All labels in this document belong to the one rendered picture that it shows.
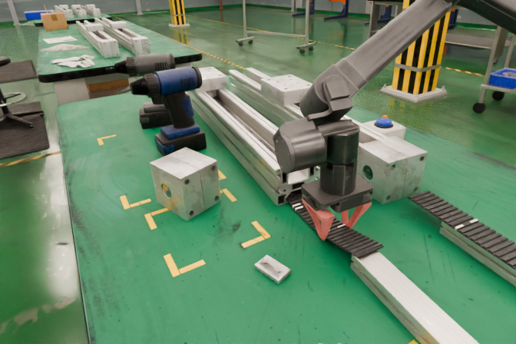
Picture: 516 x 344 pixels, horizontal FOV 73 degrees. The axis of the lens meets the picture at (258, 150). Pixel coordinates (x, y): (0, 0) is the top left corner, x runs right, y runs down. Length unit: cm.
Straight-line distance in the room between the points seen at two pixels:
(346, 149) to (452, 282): 25
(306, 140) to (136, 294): 34
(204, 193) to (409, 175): 41
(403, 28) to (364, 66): 13
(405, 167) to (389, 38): 24
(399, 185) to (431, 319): 31
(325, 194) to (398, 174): 21
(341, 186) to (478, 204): 34
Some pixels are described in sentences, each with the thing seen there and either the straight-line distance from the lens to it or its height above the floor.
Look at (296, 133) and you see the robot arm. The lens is 51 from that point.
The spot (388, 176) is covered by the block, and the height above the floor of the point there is 84.
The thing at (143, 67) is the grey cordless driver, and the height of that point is 97.
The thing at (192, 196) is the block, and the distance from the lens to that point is 68.
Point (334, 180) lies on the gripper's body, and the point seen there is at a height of 91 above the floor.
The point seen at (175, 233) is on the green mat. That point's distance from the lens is 68.
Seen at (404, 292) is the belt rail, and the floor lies 81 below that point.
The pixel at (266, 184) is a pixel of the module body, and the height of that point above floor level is 80.
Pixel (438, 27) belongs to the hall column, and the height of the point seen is 69.
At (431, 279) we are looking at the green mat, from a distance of 62.
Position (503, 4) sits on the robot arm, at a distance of 93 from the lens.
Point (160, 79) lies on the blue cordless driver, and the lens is 88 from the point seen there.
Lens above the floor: 120
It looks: 26 degrees down
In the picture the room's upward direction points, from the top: 2 degrees counter-clockwise
